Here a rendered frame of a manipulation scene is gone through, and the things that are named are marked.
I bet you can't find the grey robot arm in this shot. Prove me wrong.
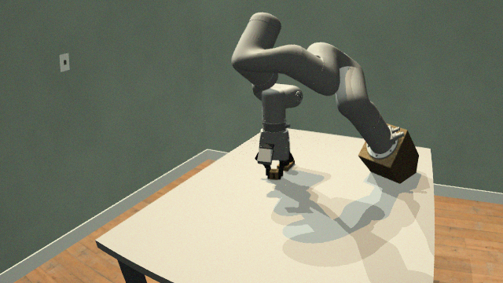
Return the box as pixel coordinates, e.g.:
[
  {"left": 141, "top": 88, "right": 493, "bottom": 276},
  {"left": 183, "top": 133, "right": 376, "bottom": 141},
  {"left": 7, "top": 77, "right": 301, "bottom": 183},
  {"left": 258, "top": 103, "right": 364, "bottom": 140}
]
[{"left": 232, "top": 13, "right": 405, "bottom": 160}]

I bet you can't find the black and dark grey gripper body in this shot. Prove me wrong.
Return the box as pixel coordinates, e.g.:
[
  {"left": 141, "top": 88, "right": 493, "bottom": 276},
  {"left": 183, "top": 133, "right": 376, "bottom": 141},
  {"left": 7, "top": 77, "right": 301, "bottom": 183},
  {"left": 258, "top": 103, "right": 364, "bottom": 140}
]
[{"left": 259, "top": 129, "right": 290, "bottom": 160}]

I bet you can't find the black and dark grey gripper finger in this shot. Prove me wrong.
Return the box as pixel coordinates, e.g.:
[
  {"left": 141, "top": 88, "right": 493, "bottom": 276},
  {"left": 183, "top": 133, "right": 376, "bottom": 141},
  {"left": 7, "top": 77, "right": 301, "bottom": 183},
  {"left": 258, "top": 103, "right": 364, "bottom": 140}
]
[
  {"left": 278, "top": 150, "right": 294, "bottom": 180},
  {"left": 255, "top": 152, "right": 271, "bottom": 179}
]

